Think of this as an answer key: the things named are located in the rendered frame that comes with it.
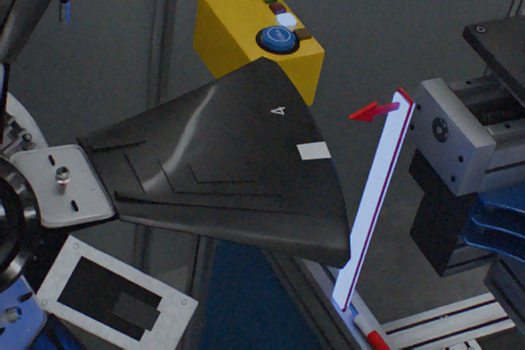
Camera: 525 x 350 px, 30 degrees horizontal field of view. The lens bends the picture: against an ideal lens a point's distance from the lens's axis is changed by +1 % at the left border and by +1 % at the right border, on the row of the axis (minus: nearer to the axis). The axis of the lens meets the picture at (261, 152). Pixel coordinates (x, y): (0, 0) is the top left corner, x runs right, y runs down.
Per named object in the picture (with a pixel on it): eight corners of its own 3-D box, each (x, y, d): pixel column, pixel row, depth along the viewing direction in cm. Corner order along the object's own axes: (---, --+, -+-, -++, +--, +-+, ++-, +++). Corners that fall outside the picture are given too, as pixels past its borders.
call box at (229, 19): (189, 55, 132) (198, -12, 125) (255, 42, 136) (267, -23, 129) (243, 130, 122) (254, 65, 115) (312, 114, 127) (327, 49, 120)
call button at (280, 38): (255, 38, 120) (257, 26, 119) (283, 32, 122) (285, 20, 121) (270, 57, 118) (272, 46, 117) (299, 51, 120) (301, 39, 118)
